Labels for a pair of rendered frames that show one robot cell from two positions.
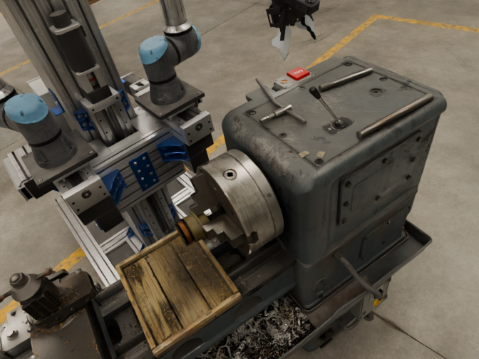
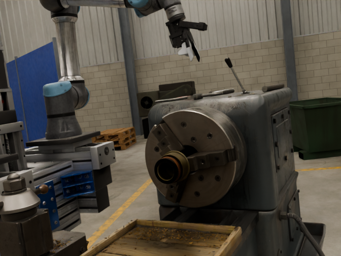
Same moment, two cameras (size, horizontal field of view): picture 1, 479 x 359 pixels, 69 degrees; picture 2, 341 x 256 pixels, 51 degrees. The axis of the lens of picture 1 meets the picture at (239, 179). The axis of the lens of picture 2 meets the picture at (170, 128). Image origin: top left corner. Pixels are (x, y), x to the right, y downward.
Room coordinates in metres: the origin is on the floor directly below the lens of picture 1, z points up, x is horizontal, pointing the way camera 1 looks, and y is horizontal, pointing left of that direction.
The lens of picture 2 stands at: (-0.15, 0.78, 1.30)
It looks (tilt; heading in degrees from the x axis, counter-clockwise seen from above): 6 degrees down; 323
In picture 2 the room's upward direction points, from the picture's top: 7 degrees counter-clockwise
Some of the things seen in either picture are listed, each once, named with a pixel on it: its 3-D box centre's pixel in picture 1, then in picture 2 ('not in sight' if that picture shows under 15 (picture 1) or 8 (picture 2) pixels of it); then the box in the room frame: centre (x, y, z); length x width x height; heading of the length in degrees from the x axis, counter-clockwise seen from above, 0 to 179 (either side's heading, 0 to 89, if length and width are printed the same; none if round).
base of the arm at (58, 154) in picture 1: (50, 144); not in sight; (1.09, 0.64, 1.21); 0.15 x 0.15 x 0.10
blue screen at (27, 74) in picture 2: not in sight; (25, 114); (7.56, -1.33, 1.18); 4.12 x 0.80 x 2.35; 2
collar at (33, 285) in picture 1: (23, 285); (16, 199); (0.56, 0.62, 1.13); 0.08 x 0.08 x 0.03
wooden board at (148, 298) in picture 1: (175, 281); (160, 250); (0.63, 0.28, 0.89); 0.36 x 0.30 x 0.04; 25
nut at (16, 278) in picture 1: (16, 279); (14, 182); (0.56, 0.62, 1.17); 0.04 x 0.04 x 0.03
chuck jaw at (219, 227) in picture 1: (229, 232); (210, 158); (0.63, 0.06, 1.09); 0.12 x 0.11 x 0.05; 25
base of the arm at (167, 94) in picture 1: (165, 85); (62, 124); (1.35, 0.22, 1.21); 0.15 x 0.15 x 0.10
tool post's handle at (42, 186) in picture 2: (43, 274); (38, 190); (0.58, 0.58, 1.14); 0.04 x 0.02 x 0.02; 115
